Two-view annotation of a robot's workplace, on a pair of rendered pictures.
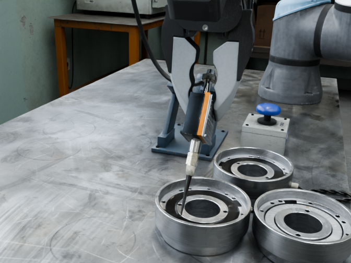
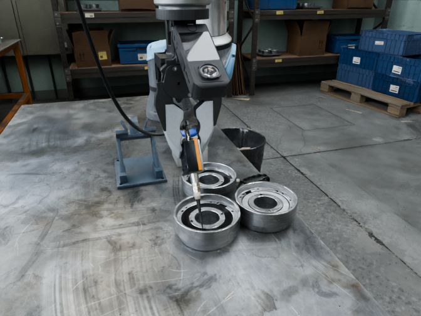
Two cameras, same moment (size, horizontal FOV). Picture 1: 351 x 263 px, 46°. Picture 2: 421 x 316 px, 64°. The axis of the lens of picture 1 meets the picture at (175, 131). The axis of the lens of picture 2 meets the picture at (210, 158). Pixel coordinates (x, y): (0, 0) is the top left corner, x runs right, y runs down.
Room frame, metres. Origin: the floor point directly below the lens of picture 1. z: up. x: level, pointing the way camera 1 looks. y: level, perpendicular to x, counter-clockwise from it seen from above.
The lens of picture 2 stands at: (0.03, 0.21, 1.14)
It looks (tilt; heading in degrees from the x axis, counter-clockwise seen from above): 26 degrees down; 325
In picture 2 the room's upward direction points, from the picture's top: straight up
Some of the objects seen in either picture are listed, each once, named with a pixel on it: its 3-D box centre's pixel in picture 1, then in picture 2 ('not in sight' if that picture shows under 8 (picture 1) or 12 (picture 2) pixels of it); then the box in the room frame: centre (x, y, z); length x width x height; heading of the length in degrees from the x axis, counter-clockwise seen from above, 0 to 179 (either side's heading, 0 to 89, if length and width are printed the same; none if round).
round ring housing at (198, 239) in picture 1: (201, 214); (207, 221); (0.39, -0.03, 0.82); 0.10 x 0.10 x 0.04
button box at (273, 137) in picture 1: (266, 132); (188, 148); (0.65, -0.15, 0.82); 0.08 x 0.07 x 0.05; 162
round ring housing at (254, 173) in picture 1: (251, 176); (208, 183); (0.49, -0.10, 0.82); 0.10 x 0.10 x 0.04
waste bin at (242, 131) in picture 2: not in sight; (234, 171); (1.39, -0.90, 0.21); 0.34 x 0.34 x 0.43
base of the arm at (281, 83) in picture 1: (291, 75); (168, 99); (0.97, -0.27, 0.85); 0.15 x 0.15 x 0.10
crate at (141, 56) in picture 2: not in sight; (141, 51); (3.87, -1.45, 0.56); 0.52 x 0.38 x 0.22; 69
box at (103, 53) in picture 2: (277, 24); (92, 47); (4.01, -0.93, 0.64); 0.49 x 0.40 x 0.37; 77
